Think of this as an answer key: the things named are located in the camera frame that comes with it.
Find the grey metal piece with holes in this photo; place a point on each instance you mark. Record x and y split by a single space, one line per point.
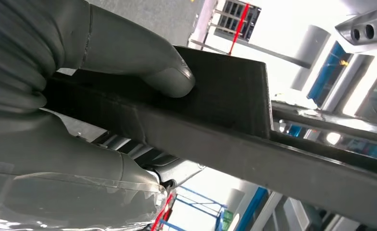
367 19

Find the grey round column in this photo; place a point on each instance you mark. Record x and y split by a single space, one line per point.
312 51

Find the blue shelf rack with casters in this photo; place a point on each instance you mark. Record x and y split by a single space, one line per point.
201 204

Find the dark window grille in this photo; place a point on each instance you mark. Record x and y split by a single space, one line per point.
231 19

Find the red barrier belt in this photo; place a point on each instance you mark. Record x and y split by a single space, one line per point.
163 210
239 25

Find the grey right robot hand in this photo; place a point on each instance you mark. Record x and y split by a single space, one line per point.
48 191

